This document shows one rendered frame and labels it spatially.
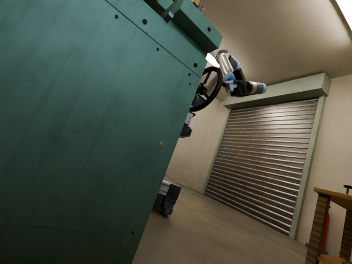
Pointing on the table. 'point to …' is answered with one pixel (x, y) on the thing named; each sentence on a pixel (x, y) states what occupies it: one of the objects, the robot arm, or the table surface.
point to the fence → (170, 8)
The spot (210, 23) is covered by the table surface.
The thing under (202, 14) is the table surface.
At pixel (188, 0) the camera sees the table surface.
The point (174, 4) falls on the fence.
